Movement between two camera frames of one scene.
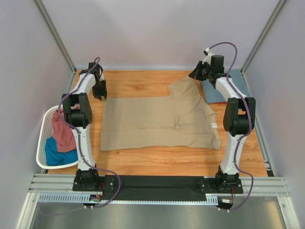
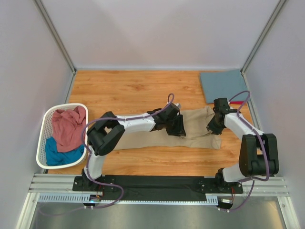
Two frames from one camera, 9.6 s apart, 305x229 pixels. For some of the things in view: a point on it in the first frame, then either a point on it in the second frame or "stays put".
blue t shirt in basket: [54, 158] stays put
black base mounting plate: [157, 188] stays put
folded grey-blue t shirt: [213, 96] stays put
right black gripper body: [198, 72] → [213, 125]
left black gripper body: [99, 88] → [177, 125]
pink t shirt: [62, 133] stays put
